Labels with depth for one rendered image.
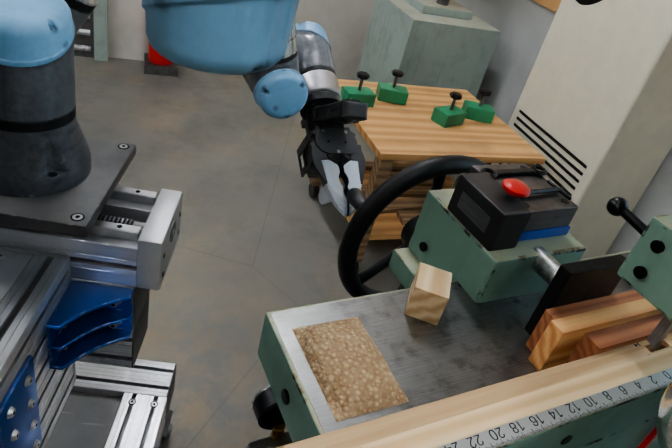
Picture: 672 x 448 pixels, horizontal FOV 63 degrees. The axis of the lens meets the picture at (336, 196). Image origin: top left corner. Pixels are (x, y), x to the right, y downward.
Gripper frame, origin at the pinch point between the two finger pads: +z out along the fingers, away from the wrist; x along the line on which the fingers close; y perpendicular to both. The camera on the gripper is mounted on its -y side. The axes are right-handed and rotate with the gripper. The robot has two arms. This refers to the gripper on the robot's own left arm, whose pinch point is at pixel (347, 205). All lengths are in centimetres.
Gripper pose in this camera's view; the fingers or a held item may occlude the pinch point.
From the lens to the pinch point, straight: 82.8
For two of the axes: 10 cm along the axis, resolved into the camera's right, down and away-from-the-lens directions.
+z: 1.8, 8.9, -4.1
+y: -3.8, 4.5, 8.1
